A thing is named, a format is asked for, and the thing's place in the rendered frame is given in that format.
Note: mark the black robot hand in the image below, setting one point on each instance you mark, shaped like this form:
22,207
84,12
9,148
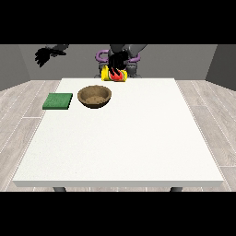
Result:
117,59
44,55

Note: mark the brown wooden bowl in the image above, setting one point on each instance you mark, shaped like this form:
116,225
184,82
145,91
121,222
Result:
94,96

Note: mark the green square pad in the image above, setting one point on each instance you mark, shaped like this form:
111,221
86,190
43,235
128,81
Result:
57,101

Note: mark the dark table leg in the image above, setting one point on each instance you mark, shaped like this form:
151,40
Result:
60,189
176,189

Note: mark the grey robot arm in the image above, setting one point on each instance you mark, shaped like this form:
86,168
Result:
61,47
130,48

